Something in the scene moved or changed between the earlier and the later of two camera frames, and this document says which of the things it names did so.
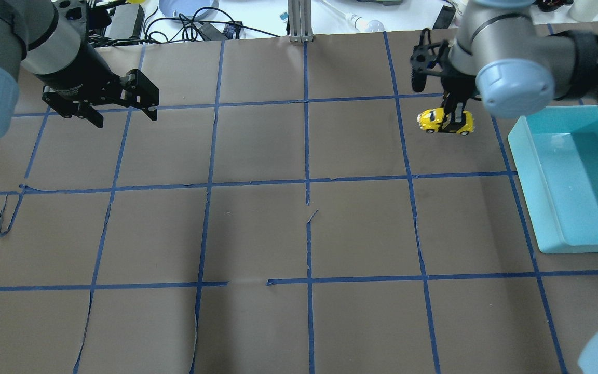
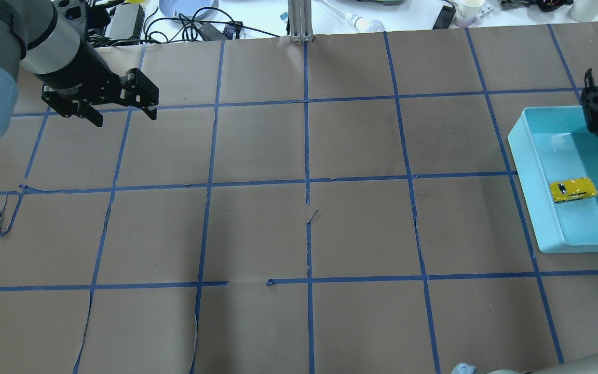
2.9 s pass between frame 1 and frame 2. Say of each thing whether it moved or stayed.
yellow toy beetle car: moved
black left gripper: stayed
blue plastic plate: stayed
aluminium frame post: stayed
